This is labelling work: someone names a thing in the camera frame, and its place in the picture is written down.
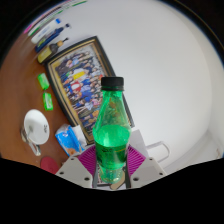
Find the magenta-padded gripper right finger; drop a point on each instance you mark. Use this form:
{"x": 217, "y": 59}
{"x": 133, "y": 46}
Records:
{"x": 148, "y": 170}

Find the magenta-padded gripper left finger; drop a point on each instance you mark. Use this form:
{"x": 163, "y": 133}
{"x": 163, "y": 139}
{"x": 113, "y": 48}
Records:
{"x": 74, "y": 171}

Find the green plastic drink bottle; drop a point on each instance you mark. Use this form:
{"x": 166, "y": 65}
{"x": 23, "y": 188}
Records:
{"x": 111, "y": 146}

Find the flat round red coaster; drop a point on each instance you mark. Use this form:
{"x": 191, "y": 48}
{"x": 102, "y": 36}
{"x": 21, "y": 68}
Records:
{"x": 50, "y": 165}

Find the blue tissue pack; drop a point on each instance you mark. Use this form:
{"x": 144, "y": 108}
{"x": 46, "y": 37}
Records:
{"x": 68, "y": 141}

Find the floral ceramic mug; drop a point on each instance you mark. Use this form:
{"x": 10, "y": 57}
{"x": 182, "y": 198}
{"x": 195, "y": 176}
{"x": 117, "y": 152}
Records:
{"x": 36, "y": 126}

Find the small green pack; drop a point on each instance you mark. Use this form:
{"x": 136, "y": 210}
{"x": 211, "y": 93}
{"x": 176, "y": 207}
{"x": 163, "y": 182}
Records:
{"x": 48, "y": 101}
{"x": 43, "y": 81}

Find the framed group picture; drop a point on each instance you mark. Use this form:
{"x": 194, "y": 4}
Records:
{"x": 80, "y": 76}

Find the amber pump bottle yellow label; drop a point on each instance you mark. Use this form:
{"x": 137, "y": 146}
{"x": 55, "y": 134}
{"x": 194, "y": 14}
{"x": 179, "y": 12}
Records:
{"x": 48, "y": 52}

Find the white bottle with blue cap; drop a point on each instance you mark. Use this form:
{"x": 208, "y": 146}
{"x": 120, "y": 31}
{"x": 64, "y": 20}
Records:
{"x": 45, "y": 31}

